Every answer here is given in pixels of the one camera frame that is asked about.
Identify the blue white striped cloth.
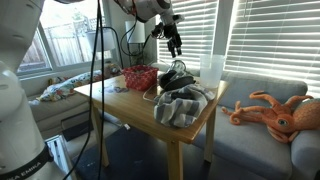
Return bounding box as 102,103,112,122
153,83,217,130

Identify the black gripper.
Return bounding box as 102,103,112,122
150,20,184,59

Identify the black pan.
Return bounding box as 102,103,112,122
157,69,197,93

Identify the red patterned basket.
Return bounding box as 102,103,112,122
122,64,160,92

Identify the orange octopus plush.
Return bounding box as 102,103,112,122
221,90,320,145

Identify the white lamp shade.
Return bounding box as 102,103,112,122
124,20,147,45

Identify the grey sofa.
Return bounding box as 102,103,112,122
191,70,320,180

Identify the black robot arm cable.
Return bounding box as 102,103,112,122
119,18,162,58

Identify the light sofa seat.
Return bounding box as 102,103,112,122
27,74,125,141

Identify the white window blind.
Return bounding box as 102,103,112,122
223,0,320,99
156,0,220,72

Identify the dark blue rug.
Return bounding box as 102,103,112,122
71,125,214,180

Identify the translucent plastic container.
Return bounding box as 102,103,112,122
198,53,227,90

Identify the white cable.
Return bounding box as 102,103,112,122
142,83,168,104

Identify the floral blanket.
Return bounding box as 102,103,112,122
36,69,105,103

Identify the wooden table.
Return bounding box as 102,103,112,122
73,70,231,180

